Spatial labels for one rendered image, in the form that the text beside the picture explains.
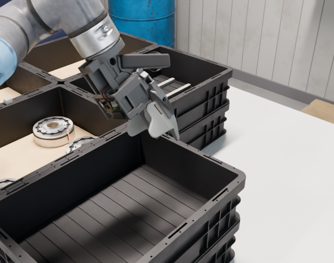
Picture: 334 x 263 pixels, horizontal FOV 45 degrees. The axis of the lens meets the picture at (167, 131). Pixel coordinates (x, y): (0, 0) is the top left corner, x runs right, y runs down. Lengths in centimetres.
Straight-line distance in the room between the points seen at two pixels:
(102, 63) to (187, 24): 293
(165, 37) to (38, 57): 187
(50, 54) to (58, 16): 80
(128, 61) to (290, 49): 244
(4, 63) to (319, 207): 82
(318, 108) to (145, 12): 137
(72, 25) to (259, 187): 68
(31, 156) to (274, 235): 61
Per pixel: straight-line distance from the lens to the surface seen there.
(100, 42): 67
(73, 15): 66
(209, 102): 118
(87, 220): 84
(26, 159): 103
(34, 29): 68
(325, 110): 280
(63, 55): 150
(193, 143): 117
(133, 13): 307
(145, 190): 89
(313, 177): 120
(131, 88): 69
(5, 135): 110
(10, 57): 58
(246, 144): 129
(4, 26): 62
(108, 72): 68
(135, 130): 78
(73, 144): 100
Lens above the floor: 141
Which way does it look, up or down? 32 degrees down
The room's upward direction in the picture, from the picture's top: straight up
